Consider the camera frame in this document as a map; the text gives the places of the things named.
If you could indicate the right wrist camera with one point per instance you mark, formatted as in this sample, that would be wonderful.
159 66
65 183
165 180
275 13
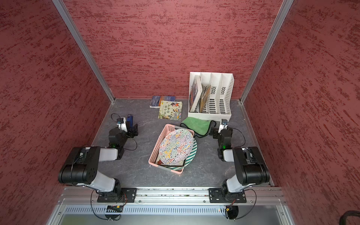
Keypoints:
223 125

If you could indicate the corner aluminium profile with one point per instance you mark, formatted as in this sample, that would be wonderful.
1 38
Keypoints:
282 13
65 15

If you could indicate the right corner aluminium profile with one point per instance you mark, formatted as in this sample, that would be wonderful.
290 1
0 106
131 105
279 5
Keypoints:
282 13

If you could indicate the aluminium mounting rail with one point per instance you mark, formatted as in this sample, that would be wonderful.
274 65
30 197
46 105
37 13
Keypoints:
174 196

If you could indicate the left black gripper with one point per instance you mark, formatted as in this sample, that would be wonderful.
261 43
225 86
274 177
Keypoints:
130 131

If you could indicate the left corner aluminium profile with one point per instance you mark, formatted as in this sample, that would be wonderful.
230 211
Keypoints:
65 15

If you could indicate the floral cover book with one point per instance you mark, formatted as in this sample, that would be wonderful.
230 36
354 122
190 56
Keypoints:
170 110

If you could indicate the yellow cover comic book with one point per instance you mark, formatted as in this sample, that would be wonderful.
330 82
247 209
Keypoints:
206 91

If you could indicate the pink plastic basket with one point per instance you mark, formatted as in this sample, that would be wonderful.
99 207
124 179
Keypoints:
166 130

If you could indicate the green microfibre cloth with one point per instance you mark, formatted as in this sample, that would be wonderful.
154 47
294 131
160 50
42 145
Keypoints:
200 127

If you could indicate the colourful round patterned plate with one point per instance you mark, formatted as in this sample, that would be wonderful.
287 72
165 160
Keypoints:
175 148

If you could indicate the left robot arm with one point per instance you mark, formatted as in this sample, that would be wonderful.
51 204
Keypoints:
81 166

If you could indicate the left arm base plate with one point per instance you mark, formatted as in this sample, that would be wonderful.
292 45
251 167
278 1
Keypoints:
129 194

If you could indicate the dark blue book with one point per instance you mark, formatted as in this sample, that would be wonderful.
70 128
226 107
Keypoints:
156 100

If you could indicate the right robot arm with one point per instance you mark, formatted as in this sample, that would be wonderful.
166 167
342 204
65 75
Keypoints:
250 168

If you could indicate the white file organiser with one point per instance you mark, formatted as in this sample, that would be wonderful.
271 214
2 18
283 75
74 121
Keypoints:
218 105

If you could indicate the white spined book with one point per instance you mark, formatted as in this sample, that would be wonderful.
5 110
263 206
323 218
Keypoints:
195 93

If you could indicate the green white striped plate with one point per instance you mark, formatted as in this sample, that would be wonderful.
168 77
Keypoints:
188 160

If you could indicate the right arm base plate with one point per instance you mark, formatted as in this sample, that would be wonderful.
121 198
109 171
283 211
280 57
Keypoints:
218 195

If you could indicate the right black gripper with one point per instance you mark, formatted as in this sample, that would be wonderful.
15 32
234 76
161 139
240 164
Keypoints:
214 131

